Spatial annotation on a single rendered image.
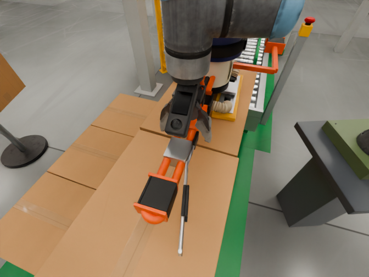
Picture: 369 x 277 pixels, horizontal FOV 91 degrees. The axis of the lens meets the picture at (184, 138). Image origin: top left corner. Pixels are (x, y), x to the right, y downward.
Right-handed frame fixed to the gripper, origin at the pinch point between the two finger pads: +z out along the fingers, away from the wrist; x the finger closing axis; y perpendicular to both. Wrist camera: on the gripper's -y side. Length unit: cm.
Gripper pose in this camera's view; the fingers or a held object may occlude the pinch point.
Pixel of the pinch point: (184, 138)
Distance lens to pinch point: 52.9
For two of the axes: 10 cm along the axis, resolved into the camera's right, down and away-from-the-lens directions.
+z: 0.0, 6.4, 7.6
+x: -9.5, -2.3, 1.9
